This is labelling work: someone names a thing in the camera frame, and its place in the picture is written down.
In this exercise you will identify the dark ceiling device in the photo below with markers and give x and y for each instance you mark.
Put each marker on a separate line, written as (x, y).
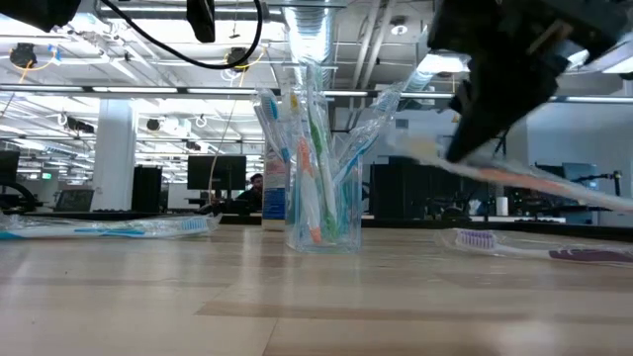
(239, 57)

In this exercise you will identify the dark tower cabinet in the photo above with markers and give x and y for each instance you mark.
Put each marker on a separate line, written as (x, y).
(147, 188)

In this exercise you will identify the black computer monitor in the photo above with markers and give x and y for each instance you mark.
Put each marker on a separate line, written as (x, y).
(217, 173)
(9, 168)

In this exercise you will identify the black ceiling camera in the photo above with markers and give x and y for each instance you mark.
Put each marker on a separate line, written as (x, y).
(23, 54)

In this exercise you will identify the green white toothbrush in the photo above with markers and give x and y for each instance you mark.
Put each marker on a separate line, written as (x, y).
(316, 136)

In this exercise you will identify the white ceiling pipe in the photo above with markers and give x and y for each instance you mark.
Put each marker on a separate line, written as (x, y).
(368, 25)

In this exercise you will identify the white building column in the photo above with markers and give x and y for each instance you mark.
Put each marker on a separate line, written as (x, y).
(114, 148)

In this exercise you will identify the clear acrylic organizer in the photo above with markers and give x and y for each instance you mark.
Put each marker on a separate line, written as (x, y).
(321, 248)

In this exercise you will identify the white wipes canister blue label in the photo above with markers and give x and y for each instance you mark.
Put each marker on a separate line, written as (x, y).
(274, 198)

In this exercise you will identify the dark laptop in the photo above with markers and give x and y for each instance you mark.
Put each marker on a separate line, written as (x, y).
(74, 200)

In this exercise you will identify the orange white toothbrush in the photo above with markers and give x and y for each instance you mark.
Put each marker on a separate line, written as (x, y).
(519, 178)
(305, 158)

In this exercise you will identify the long linear light strip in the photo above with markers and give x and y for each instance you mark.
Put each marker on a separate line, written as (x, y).
(133, 89)

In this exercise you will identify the white paper roll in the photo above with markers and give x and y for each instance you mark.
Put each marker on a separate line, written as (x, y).
(502, 206)

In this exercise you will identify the person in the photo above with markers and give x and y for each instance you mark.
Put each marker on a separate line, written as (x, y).
(254, 188)

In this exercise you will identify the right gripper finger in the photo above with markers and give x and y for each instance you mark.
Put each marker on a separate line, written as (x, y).
(494, 99)

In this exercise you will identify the white smoke detector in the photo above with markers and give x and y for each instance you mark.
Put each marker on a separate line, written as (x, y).
(399, 27)

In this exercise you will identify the silver spiral ceiling duct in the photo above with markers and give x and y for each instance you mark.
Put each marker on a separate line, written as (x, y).
(309, 29)

